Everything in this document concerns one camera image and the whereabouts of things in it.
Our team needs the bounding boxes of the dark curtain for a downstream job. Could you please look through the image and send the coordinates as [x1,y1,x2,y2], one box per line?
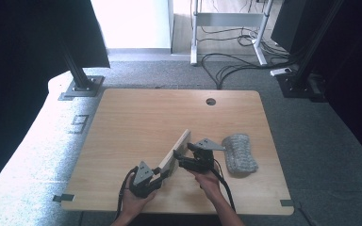
[270,0,362,172]

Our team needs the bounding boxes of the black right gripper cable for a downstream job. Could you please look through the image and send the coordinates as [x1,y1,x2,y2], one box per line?
[211,158,237,213]

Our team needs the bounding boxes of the black floor cables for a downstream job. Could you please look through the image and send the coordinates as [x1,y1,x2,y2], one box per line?
[198,0,301,91]

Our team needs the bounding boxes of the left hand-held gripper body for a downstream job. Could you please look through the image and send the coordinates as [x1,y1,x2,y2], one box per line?
[127,161,166,200]

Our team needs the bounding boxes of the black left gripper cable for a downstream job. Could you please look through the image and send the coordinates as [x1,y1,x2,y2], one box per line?
[114,166,140,221]

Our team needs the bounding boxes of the person's left hand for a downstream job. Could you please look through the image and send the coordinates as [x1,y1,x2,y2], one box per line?
[120,184,158,218]

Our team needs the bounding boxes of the black metal stand with base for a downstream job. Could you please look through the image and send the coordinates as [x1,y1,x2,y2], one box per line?
[59,39,106,98]

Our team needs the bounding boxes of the grey knitted cloth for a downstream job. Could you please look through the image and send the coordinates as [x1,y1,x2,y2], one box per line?
[221,133,259,177]

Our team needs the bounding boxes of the black stand with dark base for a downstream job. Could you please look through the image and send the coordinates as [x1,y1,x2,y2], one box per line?
[275,0,347,104]

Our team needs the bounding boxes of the grey tape floor mark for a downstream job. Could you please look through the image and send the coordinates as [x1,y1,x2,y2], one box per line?
[69,114,91,135]

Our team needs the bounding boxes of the white desk frame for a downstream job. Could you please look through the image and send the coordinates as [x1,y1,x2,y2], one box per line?
[189,0,275,67]

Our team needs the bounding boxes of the white power strip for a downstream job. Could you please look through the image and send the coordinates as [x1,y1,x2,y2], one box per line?
[270,66,293,77]

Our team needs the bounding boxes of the person's right hand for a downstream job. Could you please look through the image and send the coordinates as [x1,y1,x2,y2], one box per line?
[189,169,223,202]

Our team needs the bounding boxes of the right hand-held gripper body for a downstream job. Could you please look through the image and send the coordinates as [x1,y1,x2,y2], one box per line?
[187,137,226,174]

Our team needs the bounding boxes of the white caterpillar picture book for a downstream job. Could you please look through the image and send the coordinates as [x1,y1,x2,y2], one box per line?
[157,128,192,177]

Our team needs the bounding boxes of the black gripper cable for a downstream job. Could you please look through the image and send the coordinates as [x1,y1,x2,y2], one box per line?
[211,158,237,213]
[114,166,140,221]

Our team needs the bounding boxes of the black curtain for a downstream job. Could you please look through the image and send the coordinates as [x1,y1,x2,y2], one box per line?
[0,0,111,203]

